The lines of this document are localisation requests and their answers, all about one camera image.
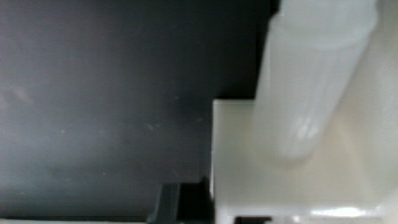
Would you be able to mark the white chair seat part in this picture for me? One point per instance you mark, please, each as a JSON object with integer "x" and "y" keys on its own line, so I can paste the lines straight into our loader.
{"x": 304, "y": 146}

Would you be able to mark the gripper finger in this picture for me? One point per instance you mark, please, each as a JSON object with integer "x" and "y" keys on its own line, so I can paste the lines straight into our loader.
{"x": 183, "y": 204}

